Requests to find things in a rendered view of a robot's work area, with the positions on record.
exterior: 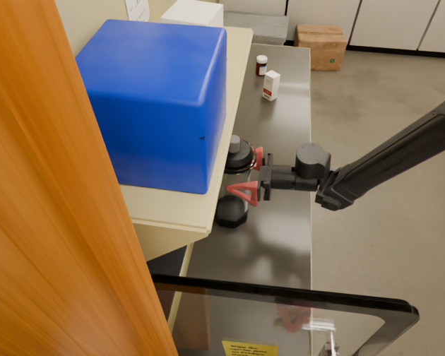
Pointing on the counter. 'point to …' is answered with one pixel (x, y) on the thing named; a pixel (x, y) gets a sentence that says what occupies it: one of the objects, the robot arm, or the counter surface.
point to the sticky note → (248, 349)
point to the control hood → (196, 200)
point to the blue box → (158, 100)
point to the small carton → (194, 13)
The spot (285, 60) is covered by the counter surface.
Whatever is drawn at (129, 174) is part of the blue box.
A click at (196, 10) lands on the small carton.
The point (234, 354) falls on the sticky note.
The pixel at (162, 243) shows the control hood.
